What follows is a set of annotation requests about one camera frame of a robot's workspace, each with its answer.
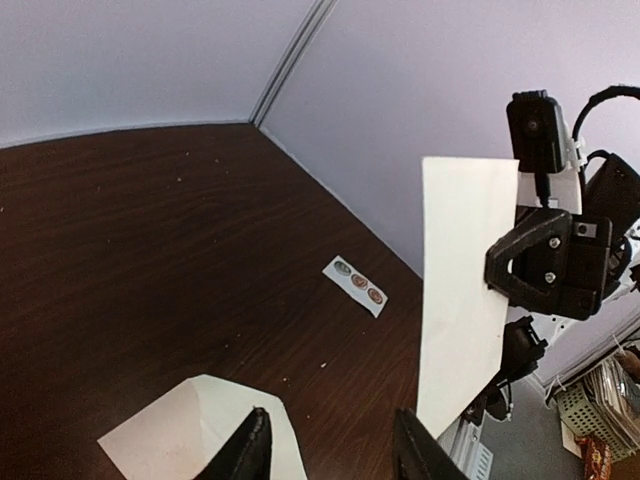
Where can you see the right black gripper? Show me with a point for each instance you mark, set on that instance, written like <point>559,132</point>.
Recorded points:
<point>552,263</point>

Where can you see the white letter paper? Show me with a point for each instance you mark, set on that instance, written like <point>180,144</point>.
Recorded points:
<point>469,204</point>

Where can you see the cream envelope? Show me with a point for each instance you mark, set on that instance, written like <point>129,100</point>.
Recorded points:
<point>179,433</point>

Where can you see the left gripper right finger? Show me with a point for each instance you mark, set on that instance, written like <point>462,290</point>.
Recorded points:
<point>416,454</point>

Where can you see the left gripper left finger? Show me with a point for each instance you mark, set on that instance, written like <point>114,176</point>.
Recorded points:
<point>247,454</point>

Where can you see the perforated cream storage basket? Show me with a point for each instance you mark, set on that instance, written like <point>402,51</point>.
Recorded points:
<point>583,417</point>

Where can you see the right aluminium frame post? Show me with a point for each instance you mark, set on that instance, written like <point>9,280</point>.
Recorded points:
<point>303,36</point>

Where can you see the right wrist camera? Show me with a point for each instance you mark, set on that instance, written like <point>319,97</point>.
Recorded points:
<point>549,162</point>

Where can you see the sticker strip with seals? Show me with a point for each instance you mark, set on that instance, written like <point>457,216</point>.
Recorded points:
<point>356,285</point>

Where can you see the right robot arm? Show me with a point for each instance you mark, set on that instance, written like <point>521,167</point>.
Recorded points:
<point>612,192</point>

